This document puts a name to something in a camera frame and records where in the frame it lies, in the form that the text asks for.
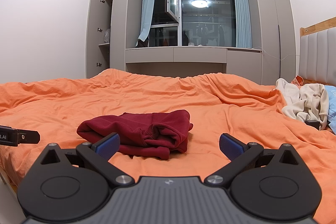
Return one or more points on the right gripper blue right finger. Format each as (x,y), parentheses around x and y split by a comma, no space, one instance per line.
(242,156)

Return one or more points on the light blue pillow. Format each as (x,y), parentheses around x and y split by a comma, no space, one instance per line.
(331,92)

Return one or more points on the cream crumpled garment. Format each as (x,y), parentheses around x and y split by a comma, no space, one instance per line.
(308,102)

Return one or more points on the orange bed duvet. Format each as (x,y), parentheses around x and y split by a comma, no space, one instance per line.
(216,102)

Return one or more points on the small black box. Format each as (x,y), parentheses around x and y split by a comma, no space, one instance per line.
(314,124)

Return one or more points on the open grey wardrobe door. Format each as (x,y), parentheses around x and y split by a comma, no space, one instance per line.
(97,49)

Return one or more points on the grey built-in wardrobe unit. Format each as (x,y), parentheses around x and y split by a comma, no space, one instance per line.
(254,39)

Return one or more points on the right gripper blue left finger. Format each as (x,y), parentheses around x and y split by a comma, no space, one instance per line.
(95,156)

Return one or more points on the right light blue curtain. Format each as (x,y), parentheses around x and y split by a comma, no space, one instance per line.
(243,24)

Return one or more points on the light blue curtain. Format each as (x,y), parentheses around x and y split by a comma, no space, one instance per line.
(146,19)
(243,24)

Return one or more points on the dark red knit sweater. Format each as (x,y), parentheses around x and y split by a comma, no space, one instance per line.
(145,135)

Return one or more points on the window with dark glass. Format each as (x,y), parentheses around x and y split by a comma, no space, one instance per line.
(209,23)

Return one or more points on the left light blue curtain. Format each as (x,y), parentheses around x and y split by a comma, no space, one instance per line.
(146,19)

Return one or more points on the grey padded headboard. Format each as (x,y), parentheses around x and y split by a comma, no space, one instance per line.
(317,53)

